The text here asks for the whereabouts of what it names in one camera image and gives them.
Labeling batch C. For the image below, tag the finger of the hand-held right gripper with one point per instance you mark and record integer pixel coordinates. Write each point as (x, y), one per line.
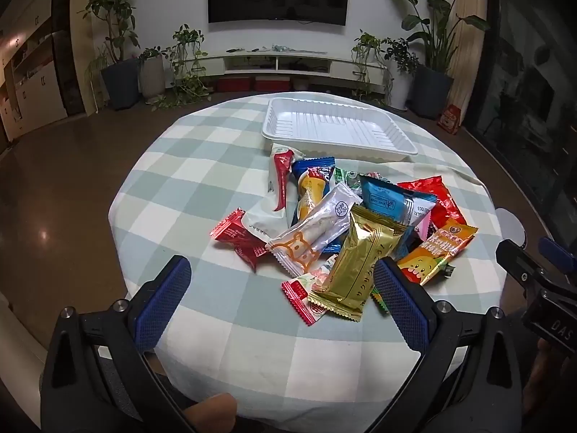
(518, 264)
(559, 255)

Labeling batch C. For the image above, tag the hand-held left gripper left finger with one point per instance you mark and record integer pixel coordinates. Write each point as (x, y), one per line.
(164, 306)

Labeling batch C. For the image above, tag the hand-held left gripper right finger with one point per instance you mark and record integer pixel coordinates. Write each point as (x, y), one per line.
(401, 311)

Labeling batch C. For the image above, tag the gold snack packet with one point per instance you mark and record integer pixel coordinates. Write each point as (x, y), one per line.
(356, 266)

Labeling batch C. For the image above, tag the orange yellow snack packet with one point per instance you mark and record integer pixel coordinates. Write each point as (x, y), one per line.
(435, 252)

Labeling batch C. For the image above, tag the pink snack packet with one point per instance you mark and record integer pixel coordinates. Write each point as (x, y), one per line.
(424, 226)

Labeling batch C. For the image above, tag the small red snack packet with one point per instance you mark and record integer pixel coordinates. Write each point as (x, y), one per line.
(236, 239)

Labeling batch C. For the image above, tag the floral red white snack packet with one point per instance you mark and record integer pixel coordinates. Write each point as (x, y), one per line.
(302, 297)

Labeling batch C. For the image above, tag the large red snack packet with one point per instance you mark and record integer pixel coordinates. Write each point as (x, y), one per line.
(435, 196)

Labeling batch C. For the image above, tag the teal blue snack packet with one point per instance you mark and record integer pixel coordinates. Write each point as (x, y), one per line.
(387, 198)

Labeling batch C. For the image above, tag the clear orange bear snack packet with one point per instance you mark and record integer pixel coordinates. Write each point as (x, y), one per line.
(311, 234)

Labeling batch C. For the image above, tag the green snack packet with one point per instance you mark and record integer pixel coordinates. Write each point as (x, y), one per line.
(349, 176)

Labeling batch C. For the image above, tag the blue yellow snack packet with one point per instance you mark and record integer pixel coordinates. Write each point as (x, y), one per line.
(313, 185)

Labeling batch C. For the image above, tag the white red chili snack packet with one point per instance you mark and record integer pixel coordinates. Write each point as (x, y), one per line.
(279, 180)

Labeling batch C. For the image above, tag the white plastic tray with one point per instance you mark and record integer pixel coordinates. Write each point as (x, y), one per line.
(336, 126)

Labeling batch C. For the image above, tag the person's right hand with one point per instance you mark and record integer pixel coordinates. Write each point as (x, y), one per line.
(552, 370)

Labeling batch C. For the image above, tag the white round appliance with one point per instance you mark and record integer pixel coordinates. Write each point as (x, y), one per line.
(509, 228)

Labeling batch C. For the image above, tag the brown wooden chair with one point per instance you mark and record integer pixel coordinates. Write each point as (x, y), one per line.
(212, 410)

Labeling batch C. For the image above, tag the checked tablecloth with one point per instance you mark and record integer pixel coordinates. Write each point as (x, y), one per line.
(189, 180)

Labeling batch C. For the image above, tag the red gift bag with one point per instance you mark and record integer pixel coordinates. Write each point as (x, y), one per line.
(449, 119)

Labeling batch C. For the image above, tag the glass sliding door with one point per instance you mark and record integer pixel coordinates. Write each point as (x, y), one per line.
(527, 90)

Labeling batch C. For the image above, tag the large leaf plant dark pot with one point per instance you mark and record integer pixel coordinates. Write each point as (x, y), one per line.
(432, 85)

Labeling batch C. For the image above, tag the bushy plant in white pot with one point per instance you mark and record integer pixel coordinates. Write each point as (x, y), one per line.
(399, 76)

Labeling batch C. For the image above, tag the tall tree in dark pot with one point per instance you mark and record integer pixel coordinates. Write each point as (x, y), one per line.
(119, 81)

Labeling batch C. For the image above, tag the plant in grey pot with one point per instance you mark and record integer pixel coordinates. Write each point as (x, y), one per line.
(152, 74)

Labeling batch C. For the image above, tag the red storage box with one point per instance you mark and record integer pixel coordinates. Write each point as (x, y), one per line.
(271, 84)
(233, 84)

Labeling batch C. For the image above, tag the trailing floor plant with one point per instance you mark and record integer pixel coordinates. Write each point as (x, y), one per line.
(187, 72)

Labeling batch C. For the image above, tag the trailing plant on console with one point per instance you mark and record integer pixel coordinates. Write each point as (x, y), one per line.
(365, 54)

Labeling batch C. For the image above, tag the beige curtain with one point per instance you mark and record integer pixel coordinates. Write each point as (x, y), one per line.
(469, 9)

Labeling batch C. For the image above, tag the white television console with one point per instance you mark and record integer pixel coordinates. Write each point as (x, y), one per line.
(293, 61)

